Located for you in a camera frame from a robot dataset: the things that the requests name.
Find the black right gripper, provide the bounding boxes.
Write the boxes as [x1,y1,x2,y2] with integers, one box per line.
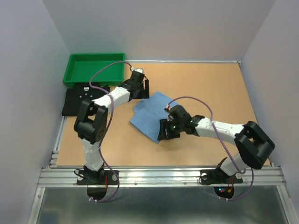
[157,118,184,140]

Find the light blue long sleeve shirt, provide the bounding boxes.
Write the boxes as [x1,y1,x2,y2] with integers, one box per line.
[129,91,172,144]

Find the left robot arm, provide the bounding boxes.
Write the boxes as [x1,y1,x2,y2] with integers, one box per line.
[74,69,149,184]

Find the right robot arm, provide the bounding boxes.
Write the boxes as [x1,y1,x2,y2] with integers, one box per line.
[157,105,275,182]

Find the green plastic tray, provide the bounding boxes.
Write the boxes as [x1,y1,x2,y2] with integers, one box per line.
[63,53,125,88]

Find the folded black shirt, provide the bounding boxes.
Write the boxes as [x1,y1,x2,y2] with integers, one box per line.
[61,83,105,117]

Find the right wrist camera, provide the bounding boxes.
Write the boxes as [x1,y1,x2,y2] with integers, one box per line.
[164,105,174,121]

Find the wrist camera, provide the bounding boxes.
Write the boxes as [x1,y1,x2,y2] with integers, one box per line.
[130,67,144,73]
[164,105,174,121]

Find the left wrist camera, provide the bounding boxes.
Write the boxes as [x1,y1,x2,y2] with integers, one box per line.
[130,67,144,73]

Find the aluminium mounting rail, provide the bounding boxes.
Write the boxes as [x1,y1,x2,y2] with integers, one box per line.
[37,166,286,188]

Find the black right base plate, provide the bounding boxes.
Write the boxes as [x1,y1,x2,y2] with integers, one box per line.
[199,169,243,185]

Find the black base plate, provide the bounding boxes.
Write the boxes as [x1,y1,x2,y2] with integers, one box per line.
[199,169,243,185]
[74,169,117,186]

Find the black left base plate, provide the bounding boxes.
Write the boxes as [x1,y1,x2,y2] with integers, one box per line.
[74,169,117,186]

